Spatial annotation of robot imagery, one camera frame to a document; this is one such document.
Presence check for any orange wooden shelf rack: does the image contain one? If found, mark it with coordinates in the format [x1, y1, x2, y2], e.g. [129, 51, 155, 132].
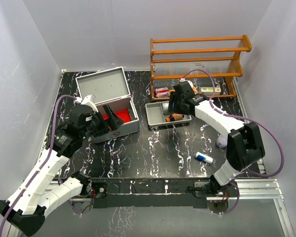
[150, 35, 252, 102]

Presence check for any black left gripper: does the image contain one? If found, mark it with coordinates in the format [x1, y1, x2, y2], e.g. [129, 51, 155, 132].
[81, 104, 124, 139]

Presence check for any red white medicine box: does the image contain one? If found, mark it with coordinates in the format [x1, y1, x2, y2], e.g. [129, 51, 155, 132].
[154, 87, 169, 98]

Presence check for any brown glass bottle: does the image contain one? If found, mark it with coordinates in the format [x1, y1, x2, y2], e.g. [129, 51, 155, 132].
[165, 113, 184, 122]

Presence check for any orange medicine packet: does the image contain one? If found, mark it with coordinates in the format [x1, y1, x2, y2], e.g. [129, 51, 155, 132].
[191, 85, 198, 95]

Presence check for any red first aid kit pouch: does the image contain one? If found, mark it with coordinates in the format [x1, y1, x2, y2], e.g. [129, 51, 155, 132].
[102, 109, 132, 123]

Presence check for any grey medicine case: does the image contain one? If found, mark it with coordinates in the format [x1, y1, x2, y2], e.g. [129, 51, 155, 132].
[75, 67, 140, 143]

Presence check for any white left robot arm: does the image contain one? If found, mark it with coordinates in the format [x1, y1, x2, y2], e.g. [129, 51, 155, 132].
[0, 105, 124, 237]

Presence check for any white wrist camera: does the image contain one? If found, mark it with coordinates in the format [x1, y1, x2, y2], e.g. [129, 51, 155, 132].
[75, 94, 98, 112]
[179, 78, 193, 87]

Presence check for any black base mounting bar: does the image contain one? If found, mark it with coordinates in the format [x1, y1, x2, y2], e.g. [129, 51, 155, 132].
[90, 177, 240, 209]

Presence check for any blue white tube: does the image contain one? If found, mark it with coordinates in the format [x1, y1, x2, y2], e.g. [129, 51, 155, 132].
[195, 152, 213, 164]

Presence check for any long white medicine box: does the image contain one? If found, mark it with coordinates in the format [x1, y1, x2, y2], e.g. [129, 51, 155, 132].
[199, 86, 222, 95]

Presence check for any clear round container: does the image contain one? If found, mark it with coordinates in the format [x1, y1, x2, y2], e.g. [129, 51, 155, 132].
[216, 135, 227, 149]

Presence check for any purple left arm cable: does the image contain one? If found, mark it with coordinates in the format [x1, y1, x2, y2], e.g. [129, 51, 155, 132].
[0, 95, 82, 237]

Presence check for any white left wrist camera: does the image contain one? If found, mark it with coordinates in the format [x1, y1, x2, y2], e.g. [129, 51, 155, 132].
[75, 94, 98, 112]

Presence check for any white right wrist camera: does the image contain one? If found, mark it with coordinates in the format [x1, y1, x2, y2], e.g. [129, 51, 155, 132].
[179, 78, 193, 87]

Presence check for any white dropper bottle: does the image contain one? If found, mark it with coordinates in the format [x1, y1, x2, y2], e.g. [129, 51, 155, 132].
[161, 103, 169, 112]

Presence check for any grey divided tray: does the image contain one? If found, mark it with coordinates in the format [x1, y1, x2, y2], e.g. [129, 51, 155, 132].
[145, 101, 192, 128]

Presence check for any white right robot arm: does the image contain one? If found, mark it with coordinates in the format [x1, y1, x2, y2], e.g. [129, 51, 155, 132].
[168, 81, 265, 196]

